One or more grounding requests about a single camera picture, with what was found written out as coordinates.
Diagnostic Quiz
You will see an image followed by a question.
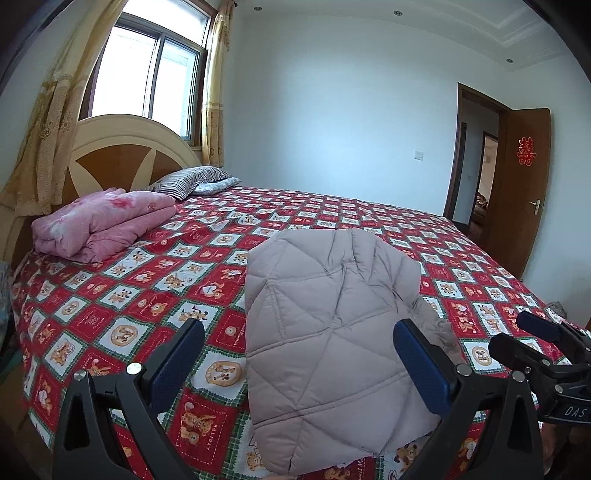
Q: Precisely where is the light pink puffer jacket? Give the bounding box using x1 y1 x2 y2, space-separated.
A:
245 229 460 475

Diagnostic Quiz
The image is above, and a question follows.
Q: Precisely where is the silver door handle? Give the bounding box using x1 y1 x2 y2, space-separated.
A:
529 199 541 215

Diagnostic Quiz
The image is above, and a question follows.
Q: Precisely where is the cream and wood headboard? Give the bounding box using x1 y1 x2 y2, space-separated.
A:
1 114 197 268

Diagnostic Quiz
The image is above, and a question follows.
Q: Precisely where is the folded pink blanket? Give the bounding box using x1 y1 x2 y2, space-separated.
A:
32 188 177 263

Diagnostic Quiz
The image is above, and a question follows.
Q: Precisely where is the right beige curtain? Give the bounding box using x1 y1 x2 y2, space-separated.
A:
201 1 235 167

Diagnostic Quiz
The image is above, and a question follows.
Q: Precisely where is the dark wooden door frame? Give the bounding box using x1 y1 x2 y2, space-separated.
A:
444 83 512 235

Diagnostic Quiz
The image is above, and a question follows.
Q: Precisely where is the brown wooden door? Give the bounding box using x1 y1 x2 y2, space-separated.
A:
481 108 552 278

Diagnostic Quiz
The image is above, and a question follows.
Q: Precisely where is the window with frame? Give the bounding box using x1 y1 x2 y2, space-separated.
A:
80 1 218 146

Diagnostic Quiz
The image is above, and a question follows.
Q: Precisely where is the red double happiness decal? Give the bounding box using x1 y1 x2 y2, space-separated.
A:
516 137 537 167

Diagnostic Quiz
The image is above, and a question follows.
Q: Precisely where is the clothes pile on floor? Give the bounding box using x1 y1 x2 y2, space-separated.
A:
547 301 568 319

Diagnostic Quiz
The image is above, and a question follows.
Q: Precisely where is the left beige curtain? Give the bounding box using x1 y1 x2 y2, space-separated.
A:
1 1 126 217

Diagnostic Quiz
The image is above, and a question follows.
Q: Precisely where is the red patterned bed quilt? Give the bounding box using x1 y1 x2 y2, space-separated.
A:
13 187 565 479

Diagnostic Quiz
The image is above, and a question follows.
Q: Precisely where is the striped grey pillow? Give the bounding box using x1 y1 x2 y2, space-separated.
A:
147 166 240 201

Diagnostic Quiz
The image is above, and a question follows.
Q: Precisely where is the beige curtain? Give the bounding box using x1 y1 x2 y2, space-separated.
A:
1 1 126 217
201 1 235 167

